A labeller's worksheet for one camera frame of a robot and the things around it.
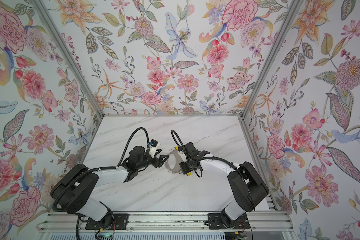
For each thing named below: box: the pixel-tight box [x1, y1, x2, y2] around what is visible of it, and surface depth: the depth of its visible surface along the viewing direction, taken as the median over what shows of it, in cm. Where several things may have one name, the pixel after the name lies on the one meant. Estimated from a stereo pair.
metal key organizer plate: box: [165, 148, 183, 175], surface depth 95 cm
